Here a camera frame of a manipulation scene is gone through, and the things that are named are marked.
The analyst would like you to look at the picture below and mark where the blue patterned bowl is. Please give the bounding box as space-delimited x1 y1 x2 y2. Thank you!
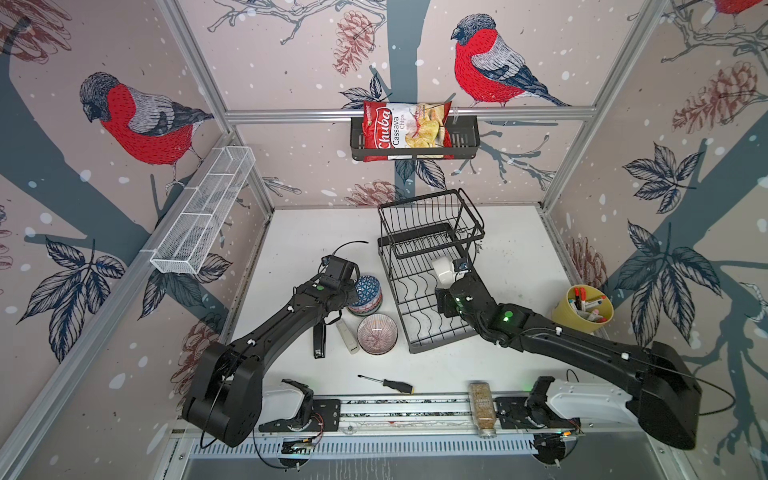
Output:
347 275 383 317

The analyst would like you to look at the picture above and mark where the white ceramic bowl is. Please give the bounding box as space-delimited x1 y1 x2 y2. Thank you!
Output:
432 256 462 289

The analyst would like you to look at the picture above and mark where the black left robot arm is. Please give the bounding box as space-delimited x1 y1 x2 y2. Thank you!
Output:
181 255 360 447

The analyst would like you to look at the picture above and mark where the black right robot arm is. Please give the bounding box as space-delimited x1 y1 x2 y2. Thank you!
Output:
435 272 702 450

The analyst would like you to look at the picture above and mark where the black stapler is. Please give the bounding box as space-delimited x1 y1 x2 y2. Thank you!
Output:
313 322 327 359

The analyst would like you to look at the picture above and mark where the white rectangular block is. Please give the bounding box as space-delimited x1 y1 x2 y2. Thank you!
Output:
336 319 360 355

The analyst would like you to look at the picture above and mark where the pink ribbed bowl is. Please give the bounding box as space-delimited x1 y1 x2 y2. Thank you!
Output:
356 314 398 355

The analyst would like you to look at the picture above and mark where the grain filled jar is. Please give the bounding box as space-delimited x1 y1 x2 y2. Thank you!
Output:
468 382 497 438

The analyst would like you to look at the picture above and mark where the black yellow screwdriver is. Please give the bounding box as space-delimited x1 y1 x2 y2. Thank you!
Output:
357 374 414 395

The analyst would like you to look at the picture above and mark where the yellow cup holder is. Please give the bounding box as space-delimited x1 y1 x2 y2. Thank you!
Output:
551 285 614 334

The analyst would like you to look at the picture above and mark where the red chips bag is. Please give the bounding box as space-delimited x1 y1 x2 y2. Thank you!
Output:
363 101 452 150

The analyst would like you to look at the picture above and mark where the black wire dish rack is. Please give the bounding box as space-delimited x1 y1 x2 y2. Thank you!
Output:
377 189 485 354

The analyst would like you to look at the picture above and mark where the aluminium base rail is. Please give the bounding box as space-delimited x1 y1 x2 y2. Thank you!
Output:
174 393 649 467

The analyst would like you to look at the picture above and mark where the black wall basket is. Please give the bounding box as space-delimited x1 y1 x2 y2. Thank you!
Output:
350 116 480 162

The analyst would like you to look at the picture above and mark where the white mesh wall shelf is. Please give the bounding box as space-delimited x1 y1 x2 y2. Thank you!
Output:
150 146 255 275

